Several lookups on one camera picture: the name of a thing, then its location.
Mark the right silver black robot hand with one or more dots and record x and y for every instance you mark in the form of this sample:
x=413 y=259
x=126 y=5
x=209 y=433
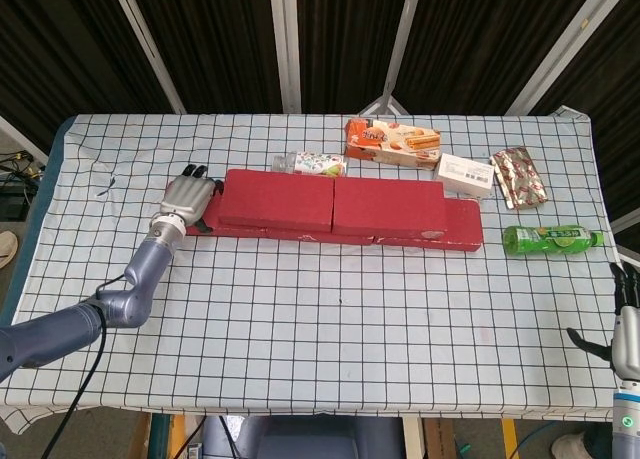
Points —
x=627 y=339

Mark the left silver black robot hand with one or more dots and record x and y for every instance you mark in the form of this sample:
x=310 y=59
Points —
x=187 y=196

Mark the red foam brick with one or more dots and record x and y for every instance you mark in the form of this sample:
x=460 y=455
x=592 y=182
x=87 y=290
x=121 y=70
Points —
x=215 y=209
x=275 y=199

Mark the red brick grey tape patch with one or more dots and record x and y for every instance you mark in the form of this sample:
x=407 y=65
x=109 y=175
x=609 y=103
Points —
x=390 y=204

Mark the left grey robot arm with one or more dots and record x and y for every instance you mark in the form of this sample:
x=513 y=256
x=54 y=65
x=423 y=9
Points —
x=60 y=329

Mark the white sneaker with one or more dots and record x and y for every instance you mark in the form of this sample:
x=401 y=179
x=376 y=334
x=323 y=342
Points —
x=570 y=445

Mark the green drink bottle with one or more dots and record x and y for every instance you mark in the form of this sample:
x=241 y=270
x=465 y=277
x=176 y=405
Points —
x=545 y=240

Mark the clear bottle floral label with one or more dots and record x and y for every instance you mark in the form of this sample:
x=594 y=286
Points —
x=315 y=163

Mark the red brick white scuffed face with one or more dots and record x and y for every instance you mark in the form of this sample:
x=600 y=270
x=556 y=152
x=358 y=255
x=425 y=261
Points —
x=320 y=236

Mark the yellow table leg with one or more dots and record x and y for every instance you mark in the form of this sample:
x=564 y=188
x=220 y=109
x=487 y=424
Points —
x=510 y=439

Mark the white black checked tablecloth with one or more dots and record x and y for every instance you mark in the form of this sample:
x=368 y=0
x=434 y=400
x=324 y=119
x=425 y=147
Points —
x=300 y=304

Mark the dark brown curtain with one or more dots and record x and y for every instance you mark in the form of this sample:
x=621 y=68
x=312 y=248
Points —
x=225 y=39

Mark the black equipment case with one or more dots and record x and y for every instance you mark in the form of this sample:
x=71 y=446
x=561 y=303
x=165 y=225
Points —
x=12 y=201

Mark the tan slipper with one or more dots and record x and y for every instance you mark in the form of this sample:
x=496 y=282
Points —
x=7 y=249

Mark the gold foil snack packet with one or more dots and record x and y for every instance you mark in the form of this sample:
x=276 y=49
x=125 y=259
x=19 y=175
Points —
x=520 y=179

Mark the red brick chipped corner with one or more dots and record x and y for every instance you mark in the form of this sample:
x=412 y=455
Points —
x=462 y=224

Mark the orange biscuit box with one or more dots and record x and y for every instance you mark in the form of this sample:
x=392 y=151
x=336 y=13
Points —
x=385 y=141

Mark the small white cardboard box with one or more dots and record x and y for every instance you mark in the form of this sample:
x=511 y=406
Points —
x=462 y=175

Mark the white table leg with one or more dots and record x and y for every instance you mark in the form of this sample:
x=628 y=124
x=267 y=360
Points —
x=414 y=439

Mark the green metal table leg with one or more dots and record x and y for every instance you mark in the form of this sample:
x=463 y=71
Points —
x=161 y=439

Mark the grey robot torso base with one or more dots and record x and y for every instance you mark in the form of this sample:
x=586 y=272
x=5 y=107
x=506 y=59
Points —
x=310 y=439

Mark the white metal frame beam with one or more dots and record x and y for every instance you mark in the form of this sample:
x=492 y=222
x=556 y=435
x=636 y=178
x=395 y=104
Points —
x=627 y=222
x=20 y=136

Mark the white slanted frame post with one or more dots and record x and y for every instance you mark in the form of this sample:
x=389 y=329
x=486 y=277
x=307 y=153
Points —
x=556 y=44
x=150 y=49

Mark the white double frame post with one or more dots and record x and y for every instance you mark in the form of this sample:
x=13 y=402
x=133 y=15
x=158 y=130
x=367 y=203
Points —
x=286 y=44

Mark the white post with foot bracket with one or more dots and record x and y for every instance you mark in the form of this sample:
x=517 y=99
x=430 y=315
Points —
x=404 y=29

